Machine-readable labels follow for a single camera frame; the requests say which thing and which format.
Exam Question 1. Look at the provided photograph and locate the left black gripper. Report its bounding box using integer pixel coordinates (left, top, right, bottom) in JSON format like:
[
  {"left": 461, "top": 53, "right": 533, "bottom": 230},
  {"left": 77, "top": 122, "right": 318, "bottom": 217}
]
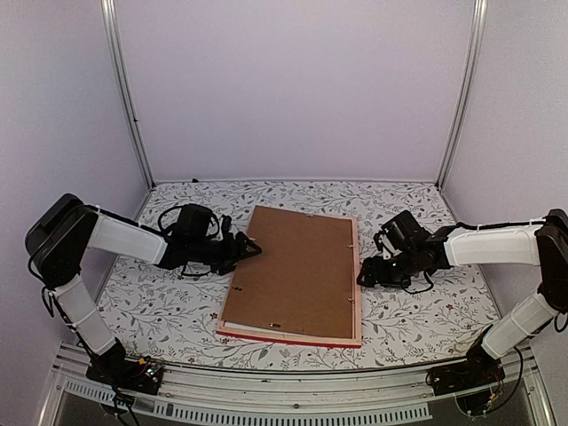
[{"left": 189, "top": 232, "right": 262, "bottom": 277}]

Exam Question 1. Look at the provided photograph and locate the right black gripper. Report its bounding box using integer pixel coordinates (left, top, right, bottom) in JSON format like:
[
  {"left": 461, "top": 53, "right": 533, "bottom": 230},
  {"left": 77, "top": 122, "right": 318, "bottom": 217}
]
[{"left": 357, "top": 248, "right": 420, "bottom": 290}]

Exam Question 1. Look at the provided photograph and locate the red wooden picture frame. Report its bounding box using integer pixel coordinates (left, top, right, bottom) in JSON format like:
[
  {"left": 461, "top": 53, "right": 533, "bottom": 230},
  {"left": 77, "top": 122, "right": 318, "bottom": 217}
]
[{"left": 215, "top": 214, "right": 363, "bottom": 350}]

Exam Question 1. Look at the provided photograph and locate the brown cardboard backing board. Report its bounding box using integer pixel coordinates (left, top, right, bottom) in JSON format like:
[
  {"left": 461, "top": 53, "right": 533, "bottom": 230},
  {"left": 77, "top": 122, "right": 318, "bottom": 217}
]
[{"left": 217, "top": 204, "right": 356, "bottom": 341}]

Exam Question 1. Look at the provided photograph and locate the cat photo print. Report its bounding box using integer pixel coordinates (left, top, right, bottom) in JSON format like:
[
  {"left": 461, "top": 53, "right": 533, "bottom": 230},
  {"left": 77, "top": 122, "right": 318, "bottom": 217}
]
[{"left": 217, "top": 321, "right": 283, "bottom": 338}]

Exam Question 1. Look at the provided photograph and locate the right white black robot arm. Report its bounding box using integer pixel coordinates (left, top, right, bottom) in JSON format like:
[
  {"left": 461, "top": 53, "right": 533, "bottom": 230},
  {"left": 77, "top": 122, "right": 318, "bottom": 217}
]
[{"left": 357, "top": 209, "right": 567, "bottom": 387}]

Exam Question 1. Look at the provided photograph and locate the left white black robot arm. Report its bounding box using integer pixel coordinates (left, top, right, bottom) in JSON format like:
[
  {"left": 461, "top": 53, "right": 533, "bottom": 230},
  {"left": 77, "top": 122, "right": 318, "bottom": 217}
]
[{"left": 24, "top": 193, "right": 263, "bottom": 385}]

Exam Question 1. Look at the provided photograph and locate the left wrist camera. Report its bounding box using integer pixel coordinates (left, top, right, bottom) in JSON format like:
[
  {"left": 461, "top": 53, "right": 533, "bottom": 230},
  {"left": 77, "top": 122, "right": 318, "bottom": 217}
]
[{"left": 220, "top": 215, "right": 233, "bottom": 239}]

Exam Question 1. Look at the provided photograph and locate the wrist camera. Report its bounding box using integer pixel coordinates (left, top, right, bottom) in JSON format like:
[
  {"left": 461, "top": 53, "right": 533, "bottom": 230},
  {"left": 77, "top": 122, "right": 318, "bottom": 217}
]
[
  {"left": 373, "top": 227, "right": 396, "bottom": 259},
  {"left": 220, "top": 215, "right": 233, "bottom": 239}
]

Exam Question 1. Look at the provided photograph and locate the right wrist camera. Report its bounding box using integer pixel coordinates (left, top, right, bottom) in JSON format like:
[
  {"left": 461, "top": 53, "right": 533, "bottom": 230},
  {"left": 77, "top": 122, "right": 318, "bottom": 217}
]
[{"left": 373, "top": 227, "right": 396, "bottom": 259}]

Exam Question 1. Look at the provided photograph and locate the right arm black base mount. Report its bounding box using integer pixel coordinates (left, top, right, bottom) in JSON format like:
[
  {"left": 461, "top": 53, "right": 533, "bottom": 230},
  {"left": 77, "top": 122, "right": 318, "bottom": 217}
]
[{"left": 425, "top": 343, "right": 505, "bottom": 396}]

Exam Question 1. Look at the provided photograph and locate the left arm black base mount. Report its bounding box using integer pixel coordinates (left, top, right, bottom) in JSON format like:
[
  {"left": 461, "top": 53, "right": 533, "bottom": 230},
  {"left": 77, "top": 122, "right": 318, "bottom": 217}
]
[{"left": 86, "top": 338, "right": 163, "bottom": 396}]

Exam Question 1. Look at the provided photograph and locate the right aluminium corner post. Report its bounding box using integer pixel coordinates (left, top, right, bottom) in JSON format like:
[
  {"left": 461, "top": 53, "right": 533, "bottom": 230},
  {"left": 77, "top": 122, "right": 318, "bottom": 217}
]
[{"left": 436, "top": 0, "right": 489, "bottom": 192}]

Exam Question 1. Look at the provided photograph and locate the aluminium corner post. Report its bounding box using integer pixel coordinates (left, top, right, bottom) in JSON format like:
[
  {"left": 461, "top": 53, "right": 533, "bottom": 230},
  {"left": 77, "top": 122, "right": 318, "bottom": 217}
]
[
  {"left": 436, "top": 0, "right": 489, "bottom": 192},
  {"left": 100, "top": 0, "right": 155, "bottom": 190}
]

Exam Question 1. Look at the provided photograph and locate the left aluminium corner post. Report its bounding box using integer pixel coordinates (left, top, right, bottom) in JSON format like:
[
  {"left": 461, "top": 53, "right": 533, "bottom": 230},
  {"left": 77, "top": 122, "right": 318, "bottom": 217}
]
[{"left": 100, "top": 0, "right": 155, "bottom": 190}]

